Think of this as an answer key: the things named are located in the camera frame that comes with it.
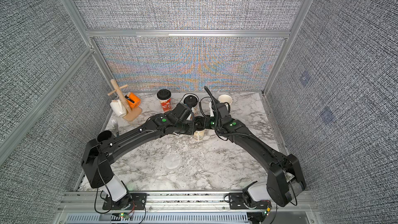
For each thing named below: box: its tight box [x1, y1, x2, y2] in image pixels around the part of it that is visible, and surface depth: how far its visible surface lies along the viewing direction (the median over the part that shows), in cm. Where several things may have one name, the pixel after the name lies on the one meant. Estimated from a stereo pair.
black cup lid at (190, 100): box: [183, 94, 198, 108], surface depth 94 cm
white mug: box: [109, 99, 127, 118], surface depth 100 cm
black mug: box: [96, 130, 112, 143], surface depth 89 cm
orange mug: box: [124, 91, 142, 109], surface depth 103 cm
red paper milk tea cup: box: [159, 98, 173, 114], surface depth 102 cm
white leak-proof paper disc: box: [165, 152, 181, 170], surface depth 88 cm
